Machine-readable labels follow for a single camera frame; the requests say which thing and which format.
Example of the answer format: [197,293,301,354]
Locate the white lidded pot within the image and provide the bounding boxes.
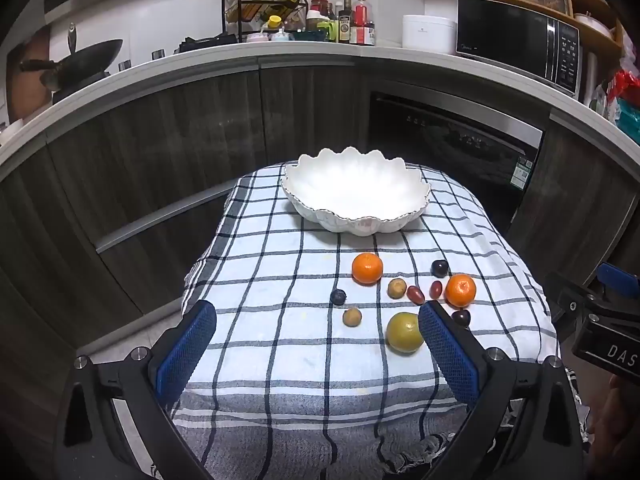
[574,12,613,38]

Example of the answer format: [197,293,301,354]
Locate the white rice cooker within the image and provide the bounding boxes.
[402,14,458,54]

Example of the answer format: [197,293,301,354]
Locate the white kitchen countertop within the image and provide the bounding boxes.
[0,40,640,171]

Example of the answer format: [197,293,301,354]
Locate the dark sauce bottle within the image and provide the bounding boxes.
[337,0,354,44]

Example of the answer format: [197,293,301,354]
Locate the white black checked cloth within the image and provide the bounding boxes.
[170,160,581,480]

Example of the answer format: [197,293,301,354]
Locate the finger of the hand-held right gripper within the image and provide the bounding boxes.
[546,272,601,333]
[596,261,640,306]

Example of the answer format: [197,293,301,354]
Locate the black folded cloth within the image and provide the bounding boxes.
[175,32,236,53]

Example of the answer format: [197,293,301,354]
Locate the orange mandarin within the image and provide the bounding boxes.
[351,252,384,286]
[445,274,477,308]

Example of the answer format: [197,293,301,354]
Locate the dark wooden kitchen cabinet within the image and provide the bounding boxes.
[0,52,640,361]

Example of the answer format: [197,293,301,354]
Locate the black built-in dishwasher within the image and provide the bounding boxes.
[369,91,545,221]

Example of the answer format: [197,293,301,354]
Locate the black wire spice rack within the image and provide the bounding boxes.
[221,0,308,43]

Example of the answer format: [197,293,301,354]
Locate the black microwave oven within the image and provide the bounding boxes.
[456,0,583,101]

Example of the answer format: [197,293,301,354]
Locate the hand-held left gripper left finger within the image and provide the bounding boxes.
[52,300,218,480]

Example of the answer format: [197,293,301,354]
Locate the yellow-green citrus fruit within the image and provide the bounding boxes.
[386,312,426,355]

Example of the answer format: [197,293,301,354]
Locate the wooden cutting board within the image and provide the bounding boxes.
[10,25,53,121]

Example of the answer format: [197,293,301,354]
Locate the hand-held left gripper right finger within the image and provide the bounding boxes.
[418,301,586,480]

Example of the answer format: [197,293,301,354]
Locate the black wok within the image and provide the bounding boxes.
[19,22,124,93]

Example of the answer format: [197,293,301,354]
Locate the white scalloped bowl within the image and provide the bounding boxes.
[280,147,432,234]

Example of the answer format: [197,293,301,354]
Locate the red plastic bag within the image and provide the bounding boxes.
[607,67,640,111]

